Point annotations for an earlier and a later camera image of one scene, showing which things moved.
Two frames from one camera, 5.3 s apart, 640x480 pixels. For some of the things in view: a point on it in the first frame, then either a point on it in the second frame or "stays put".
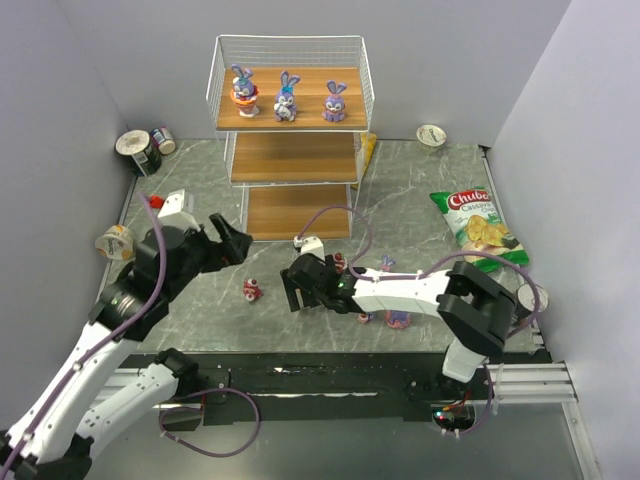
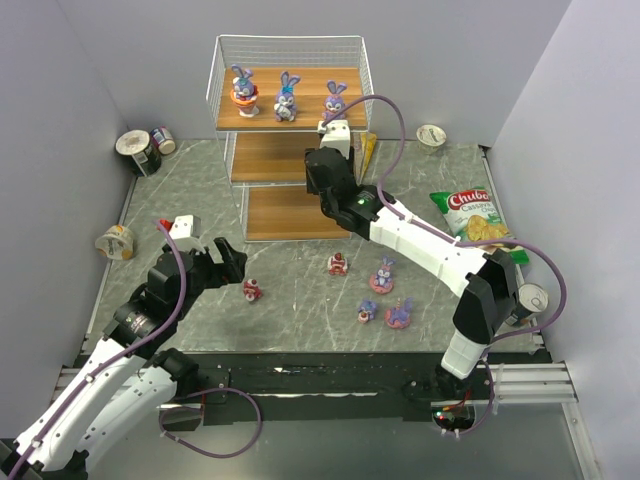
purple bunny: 245,92 stays put
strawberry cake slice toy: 340,262 stays put
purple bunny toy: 285,105 stays put
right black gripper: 304,273 to 316,163
